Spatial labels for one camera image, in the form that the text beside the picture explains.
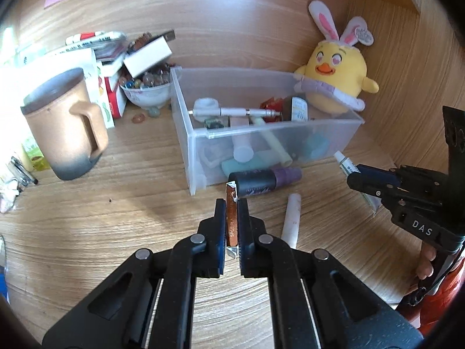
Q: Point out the person's right hand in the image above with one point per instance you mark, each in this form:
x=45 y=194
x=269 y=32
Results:
x=425 y=263

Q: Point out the pale green tube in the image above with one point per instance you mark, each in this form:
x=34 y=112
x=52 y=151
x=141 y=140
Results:
x=278 y=147

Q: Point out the yellow chick plush toy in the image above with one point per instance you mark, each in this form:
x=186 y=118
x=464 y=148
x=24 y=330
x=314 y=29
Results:
x=338 y=69

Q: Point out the stack of books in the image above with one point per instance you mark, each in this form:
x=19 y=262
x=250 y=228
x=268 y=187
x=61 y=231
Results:
x=105 y=49

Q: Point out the teal packet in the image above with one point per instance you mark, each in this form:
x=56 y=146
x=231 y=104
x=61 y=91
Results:
x=236 y=166

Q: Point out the white bowl of marbles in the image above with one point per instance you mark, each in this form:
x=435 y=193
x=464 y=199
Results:
x=149 y=94

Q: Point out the yellow green packet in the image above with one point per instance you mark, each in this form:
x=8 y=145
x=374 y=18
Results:
x=34 y=152

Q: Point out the clear plastic storage box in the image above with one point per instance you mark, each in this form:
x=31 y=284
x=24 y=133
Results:
x=189 y=134

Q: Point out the white plastic bottle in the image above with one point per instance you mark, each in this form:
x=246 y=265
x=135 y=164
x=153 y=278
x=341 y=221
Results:
x=243 y=149

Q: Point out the purple and black tube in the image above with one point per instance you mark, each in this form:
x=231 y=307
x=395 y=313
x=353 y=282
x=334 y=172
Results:
x=261 y=181

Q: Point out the brown ceramic mug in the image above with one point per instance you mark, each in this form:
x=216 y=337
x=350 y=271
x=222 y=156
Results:
x=58 y=127

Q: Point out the silver pen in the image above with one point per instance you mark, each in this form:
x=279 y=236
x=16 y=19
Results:
x=250 y=111

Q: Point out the clear glass marble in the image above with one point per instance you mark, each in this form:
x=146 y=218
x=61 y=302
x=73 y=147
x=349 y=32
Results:
x=154 y=112

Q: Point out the white printed ointment tube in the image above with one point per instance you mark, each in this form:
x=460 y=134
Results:
x=343 y=161

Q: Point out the metal nail clipper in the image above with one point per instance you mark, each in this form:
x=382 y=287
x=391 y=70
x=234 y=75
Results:
x=20 y=171

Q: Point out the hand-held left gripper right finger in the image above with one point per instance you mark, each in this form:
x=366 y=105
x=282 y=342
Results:
x=245 y=240

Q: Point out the brown slim packet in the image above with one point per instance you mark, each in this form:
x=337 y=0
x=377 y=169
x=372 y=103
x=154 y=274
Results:
x=231 y=221

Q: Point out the long white tube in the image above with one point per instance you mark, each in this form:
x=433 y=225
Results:
x=292 y=221

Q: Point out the small dark green item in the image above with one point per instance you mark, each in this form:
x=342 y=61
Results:
x=214 y=124

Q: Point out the white tape roll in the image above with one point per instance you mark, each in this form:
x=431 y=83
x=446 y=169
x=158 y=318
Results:
x=205 y=106

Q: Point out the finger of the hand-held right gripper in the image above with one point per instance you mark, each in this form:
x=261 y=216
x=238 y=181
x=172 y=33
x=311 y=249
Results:
x=381 y=176
x=363 y=183

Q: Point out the blue tape roll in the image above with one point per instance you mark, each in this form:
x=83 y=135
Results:
x=316 y=146

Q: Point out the dark bottle white label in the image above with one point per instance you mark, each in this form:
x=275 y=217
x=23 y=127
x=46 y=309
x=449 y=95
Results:
x=298 y=109

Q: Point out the crumpled white paper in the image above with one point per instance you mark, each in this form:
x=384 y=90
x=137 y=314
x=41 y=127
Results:
x=7 y=196

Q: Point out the white cardboard box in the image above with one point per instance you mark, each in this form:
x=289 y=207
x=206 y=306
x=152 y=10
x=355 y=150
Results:
x=147 y=56

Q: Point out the red and white marker pen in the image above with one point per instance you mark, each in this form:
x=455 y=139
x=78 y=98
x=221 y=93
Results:
x=94 y=37

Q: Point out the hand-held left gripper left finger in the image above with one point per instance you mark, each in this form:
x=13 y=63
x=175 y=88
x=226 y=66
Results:
x=219 y=240

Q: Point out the red clothing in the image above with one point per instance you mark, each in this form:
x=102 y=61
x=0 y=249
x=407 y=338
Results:
x=448 y=298

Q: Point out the orange stone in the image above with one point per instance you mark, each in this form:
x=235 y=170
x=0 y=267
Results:
x=138 y=118

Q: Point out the red and white printed carton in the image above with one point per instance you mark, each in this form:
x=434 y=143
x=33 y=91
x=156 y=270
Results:
x=112 y=98

